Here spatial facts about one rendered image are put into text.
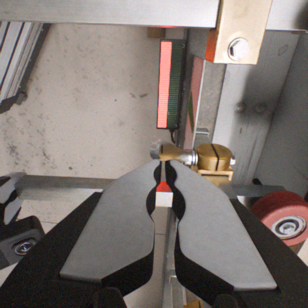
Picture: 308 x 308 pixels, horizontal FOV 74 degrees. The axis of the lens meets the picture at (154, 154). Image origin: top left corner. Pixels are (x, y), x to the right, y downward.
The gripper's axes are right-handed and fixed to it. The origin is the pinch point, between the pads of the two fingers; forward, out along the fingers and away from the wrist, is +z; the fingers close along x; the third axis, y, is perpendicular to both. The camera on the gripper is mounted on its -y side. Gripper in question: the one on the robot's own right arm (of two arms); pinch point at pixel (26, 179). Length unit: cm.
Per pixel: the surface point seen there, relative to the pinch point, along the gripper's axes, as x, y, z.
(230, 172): -6.4, -33.0, -5.6
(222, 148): -8.6, -32.4, -2.5
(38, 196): 0.6, -3.9, -3.8
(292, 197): -4.1, -41.3, -7.6
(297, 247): 5.1, -45.1, -8.3
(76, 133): 27, 23, 83
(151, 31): -26, -20, 74
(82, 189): -1.3, -11.3, -4.0
